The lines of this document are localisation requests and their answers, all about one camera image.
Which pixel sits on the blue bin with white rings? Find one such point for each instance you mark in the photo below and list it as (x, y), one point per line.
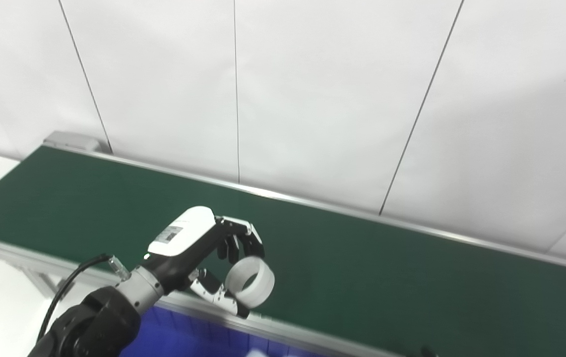
(188, 337)

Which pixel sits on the aluminium conveyor leg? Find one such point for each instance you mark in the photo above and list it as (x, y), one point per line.
(39, 281)

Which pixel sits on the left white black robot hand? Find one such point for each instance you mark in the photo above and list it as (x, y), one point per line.
(183, 233)

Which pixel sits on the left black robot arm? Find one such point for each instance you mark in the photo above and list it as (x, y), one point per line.
(99, 322)

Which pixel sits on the grey conveyor end cover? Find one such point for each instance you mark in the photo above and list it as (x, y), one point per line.
(72, 141)

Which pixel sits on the green conveyor belt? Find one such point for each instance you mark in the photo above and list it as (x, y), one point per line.
(292, 333)
(387, 277)

